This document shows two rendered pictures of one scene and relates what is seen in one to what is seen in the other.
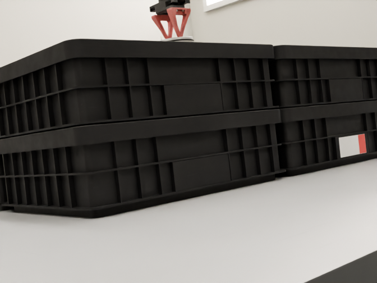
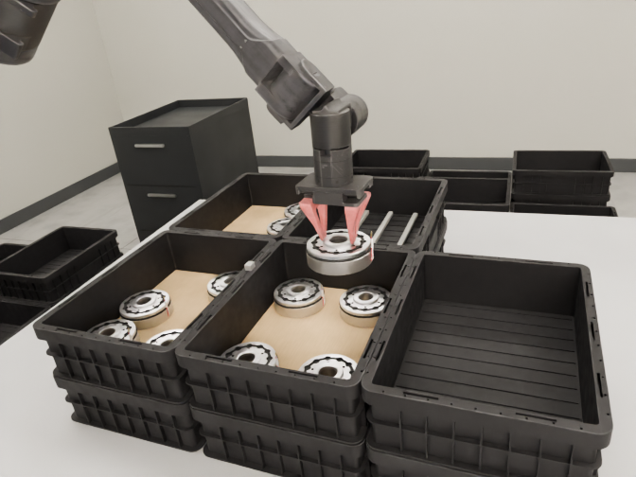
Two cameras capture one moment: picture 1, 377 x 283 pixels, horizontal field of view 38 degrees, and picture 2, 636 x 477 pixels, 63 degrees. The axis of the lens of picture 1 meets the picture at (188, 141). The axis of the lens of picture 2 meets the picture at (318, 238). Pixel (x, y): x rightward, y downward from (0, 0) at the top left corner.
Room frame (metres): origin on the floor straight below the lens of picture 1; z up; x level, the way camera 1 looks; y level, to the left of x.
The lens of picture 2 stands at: (2.13, -0.34, 1.41)
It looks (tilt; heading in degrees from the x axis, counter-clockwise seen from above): 26 degrees down; 155
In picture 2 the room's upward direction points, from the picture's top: 6 degrees counter-clockwise
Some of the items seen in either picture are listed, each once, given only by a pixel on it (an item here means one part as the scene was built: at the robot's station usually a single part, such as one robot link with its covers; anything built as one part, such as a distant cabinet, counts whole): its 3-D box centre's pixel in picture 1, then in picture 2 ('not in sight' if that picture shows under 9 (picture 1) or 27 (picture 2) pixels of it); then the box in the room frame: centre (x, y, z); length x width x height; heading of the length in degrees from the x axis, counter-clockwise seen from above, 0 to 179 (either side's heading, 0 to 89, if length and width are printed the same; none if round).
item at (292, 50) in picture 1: (284, 65); (167, 283); (1.20, -0.22, 0.92); 0.40 x 0.30 x 0.02; 131
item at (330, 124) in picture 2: not in sight; (331, 126); (1.48, 0.02, 1.23); 0.07 x 0.06 x 0.07; 131
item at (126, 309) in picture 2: not in sight; (145, 303); (1.14, -0.27, 0.86); 0.10 x 0.10 x 0.01
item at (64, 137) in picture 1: (143, 159); not in sight; (0.93, 0.08, 0.76); 0.40 x 0.30 x 0.12; 131
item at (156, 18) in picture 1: (169, 23); (343, 214); (1.49, 0.02, 1.10); 0.07 x 0.07 x 0.09; 39
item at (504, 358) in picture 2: not in sight; (487, 350); (1.65, 0.17, 0.87); 0.40 x 0.30 x 0.11; 131
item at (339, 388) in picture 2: not in sight; (309, 301); (1.42, -0.03, 0.92); 0.40 x 0.30 x 0.02; 131
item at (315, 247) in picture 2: (174, 41); (338, 243); (1.48, 0.01, 1.04); 0.10 x 0.10 x 0.01
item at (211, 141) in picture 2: not in sight; (198, 194); (-0.57, 0.26, 0.45); 0.62 x 0.45 x 0.90; 132
